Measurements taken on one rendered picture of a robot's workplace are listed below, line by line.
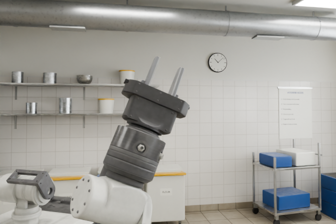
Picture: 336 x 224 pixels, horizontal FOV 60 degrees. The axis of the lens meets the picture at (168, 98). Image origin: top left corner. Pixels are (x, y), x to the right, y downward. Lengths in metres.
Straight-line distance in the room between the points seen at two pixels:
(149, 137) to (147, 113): 0.05
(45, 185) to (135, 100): 0.33
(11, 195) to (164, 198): 3.43
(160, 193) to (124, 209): 3.60
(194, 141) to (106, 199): 4.30
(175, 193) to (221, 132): 1.34
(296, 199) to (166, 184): 1.94
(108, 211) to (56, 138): 4.18
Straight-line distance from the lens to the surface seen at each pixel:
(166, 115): 0.49
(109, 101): 4.27
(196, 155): 4.77
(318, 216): 5.07
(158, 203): 4.12
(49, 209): 0.88
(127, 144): 0.47
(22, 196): 0.76
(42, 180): 0.72
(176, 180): 4.07
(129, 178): 0.47
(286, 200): 4.73
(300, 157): 4.72
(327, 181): 5.22
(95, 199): 0.46
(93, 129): 4.55
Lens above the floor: 1.65
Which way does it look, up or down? 2 degrees up
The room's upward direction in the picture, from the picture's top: straight up
